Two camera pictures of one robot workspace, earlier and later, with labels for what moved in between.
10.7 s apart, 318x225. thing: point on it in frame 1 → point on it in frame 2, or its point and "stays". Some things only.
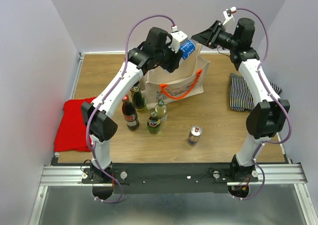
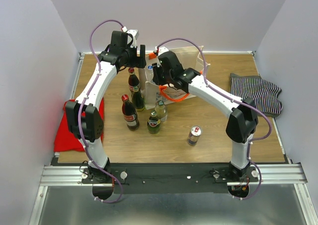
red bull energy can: x=196 y=131 stays
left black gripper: x=174 y=62 → x=137 y=61
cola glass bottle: x=129 y=113 stays
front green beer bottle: x=153 y=123 stays
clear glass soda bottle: x=161 y=111 stays
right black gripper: x=208 y=37 → x=156 y=78
